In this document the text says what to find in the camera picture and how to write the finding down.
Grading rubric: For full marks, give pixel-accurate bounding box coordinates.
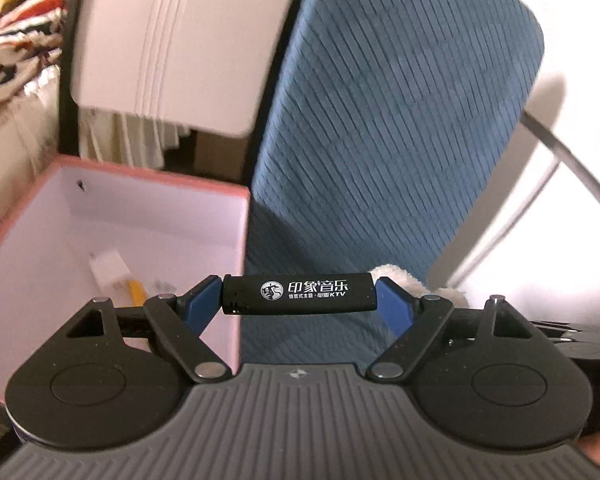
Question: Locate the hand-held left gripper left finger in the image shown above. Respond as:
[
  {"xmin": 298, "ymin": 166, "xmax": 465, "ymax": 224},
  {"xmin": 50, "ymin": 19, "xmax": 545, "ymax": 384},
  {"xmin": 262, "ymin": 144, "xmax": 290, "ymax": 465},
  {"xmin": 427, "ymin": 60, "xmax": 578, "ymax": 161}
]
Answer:
[{"xmin": 66, "ymin": 275, "xmax": 233, "ymax": 382}]

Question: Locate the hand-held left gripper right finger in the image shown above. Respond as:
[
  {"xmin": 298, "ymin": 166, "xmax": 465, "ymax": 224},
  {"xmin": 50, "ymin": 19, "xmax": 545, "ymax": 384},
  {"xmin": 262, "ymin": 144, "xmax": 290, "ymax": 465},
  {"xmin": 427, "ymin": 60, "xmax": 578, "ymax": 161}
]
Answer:
[{"xmin": 367, "ymin": 277, "xmax": 536, "ymax": 382}]

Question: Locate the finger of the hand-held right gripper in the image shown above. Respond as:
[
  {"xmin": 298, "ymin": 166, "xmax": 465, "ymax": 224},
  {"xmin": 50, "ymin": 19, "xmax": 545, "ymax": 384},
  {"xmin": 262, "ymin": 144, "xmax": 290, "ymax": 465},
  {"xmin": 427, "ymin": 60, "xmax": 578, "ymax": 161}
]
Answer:
[{"xmin": 527, "ymin": 321, "xmax": 600, "ymax": 345}]

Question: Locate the yellow pen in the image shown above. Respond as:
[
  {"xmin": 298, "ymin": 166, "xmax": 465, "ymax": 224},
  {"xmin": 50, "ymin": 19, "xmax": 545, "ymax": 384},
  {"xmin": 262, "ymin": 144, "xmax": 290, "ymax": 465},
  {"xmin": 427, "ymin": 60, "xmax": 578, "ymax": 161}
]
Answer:
[{"xmin": 125, "ymin": 277, "xmax": 149, "ymax": 309}]

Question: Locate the black lighter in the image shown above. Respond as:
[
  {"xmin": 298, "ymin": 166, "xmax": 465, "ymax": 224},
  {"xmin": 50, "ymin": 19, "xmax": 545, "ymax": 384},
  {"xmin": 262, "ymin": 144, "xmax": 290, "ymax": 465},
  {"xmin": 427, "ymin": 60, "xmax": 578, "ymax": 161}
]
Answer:
[{"xmin": 222, "ymin": 272, "xmax": 379, "ymax": 316}]

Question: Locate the pink cardboard box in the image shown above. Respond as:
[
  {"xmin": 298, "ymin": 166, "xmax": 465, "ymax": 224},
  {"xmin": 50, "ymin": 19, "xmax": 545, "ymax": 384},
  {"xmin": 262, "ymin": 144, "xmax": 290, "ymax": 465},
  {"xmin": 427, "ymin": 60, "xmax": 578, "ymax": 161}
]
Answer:
[{"xmin": 0, "ymin": 156, "xmax": 252, "ymax": 401}]

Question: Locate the fluffy white cloth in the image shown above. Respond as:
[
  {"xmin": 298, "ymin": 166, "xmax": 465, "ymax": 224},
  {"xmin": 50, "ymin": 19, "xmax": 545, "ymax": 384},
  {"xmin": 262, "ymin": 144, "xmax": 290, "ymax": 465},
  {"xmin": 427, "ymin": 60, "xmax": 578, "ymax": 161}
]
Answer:
[{"xmin": 374, "ymin": 262, "xmax": 469, "ymax": 307}]

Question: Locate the small white packet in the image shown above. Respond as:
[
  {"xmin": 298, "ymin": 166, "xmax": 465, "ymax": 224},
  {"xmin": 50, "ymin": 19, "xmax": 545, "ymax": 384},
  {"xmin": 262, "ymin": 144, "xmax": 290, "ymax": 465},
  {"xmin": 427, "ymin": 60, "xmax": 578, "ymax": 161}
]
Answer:
[{"xmin": 87, "ymin": 249, "xmax": 131, "ymax": 287}]

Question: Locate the blue textured chair cushion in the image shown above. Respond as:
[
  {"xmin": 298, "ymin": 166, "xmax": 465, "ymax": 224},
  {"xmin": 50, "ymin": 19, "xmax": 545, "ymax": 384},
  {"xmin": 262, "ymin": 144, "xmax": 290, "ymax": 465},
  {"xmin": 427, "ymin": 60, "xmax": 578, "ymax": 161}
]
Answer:
[{"xmin": 240, "ymin": 0, "xmax": 547, "ymax": 367}]

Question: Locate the cream hanging cloth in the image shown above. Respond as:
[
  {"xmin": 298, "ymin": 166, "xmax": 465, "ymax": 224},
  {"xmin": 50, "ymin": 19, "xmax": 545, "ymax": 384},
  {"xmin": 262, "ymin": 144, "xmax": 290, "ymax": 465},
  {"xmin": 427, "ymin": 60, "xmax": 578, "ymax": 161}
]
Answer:
[{"xmin": 77, "ymin": 107, "xmax": 192, "ymax": 171}]

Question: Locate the floral bed sheet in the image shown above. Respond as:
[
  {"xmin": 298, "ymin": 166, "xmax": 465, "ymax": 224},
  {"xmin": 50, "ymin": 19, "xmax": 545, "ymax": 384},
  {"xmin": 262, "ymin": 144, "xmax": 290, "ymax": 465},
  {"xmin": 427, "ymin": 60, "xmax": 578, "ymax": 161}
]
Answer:
[{"xmin": 0, "ymin": 60, "xmax": 64, "ymax": 256}]

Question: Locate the printed blanket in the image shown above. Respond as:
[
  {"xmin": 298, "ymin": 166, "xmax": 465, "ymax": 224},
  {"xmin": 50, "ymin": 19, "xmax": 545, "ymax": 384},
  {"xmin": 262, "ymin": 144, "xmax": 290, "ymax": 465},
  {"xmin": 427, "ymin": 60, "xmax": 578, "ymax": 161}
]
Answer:
[{"xmin": 0, "ymin": 0, "xmax": 74, "ymax": 126}]

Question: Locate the metal chair frame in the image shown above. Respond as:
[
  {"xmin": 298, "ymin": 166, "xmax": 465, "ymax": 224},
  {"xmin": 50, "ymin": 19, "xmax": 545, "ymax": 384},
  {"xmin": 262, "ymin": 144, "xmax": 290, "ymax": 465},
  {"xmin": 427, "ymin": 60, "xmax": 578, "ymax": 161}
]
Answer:
[{"xmin": 455, "ymin": 110, "xmax": 600, "ymax": 281}]

